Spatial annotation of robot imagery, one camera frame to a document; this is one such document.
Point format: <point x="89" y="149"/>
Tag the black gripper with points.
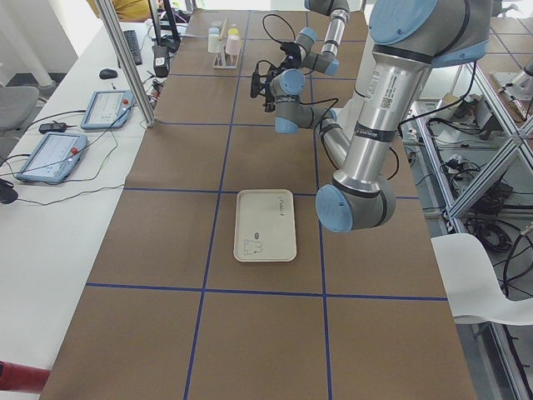
<point x="289" y="61"/>
<point x="265" y="82"/>

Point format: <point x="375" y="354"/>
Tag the yellow plastic cup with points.
<point x="233" y="31"/>

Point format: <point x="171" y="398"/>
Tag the pale cream plastic cup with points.
<point x="213" y="45"/>

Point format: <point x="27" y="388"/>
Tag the pink plastic cup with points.
<point x="233" y="46"/>

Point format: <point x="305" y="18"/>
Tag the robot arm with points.
<point x="406" y="40"/>
<point x="326" y="60"/>

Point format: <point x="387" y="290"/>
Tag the black labelled box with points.
<point x="160" y="61"/>

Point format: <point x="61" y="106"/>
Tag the black keyboard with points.
<point x="132" y="44"/>

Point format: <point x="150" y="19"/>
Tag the cream serving tray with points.
<point x="265" y="230"/>

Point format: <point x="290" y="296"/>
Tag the black computer mouse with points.
<point x="107" y="73"/>

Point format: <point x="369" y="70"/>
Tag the blue teach pendant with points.
<point x="54" y="158"/>
<point x="107" y="109"/>

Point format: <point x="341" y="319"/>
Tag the yellow jacket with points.
<point x="132" y="11"/>

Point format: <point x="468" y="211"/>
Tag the black power adapter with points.
<point x="54" y="127"/>

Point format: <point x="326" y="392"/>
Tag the grey office chair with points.
<point x="16" y="105"/>

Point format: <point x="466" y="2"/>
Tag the brown table mat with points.
<point x="168" y="312"/>

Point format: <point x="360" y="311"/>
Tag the white plastic chair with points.
<point x="471" y="285"/>

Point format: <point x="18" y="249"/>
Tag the red fire extinguisher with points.
<point x="21" y="378"/>

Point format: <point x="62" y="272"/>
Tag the white wire cup rack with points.
<point x="225" y="43"/>

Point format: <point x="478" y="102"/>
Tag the aluminium frame post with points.
<point x="119" y="43"/>

